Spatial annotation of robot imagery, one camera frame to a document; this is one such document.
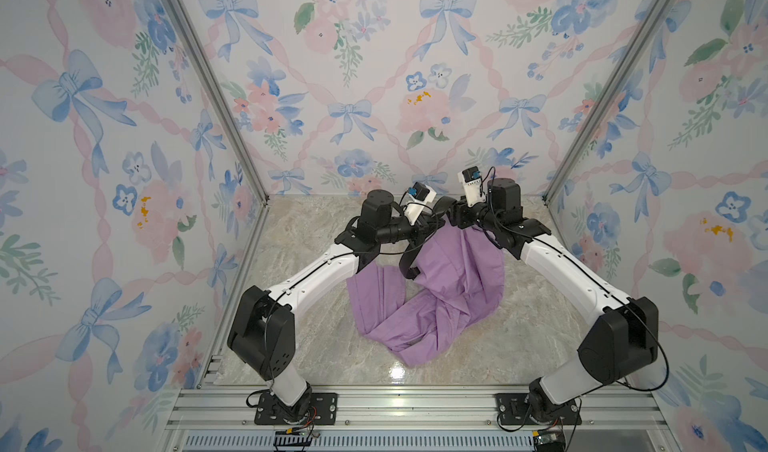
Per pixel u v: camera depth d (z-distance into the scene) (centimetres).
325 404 75
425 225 67
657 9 72
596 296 46
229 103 93
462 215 73
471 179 70
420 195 64
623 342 43
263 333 43
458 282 84
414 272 88
